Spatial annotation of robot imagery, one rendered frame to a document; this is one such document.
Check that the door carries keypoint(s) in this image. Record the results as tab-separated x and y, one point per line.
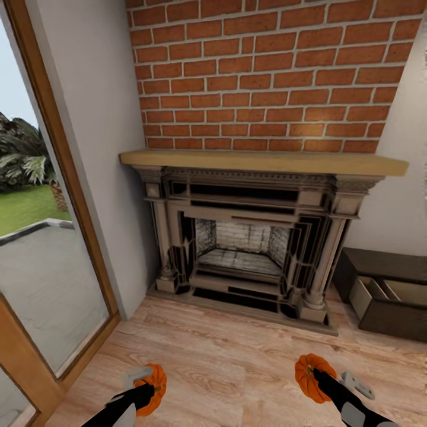
57	306

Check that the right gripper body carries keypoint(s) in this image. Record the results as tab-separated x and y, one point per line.
332	388

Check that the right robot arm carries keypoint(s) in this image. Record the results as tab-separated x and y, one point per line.
354	413

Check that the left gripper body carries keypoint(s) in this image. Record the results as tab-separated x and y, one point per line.
141	395

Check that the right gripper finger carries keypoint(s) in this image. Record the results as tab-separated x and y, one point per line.
317	374

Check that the pumpkin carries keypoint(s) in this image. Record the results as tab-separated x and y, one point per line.
158	379
304	375

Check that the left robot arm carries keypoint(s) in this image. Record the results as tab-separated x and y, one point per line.
121	412

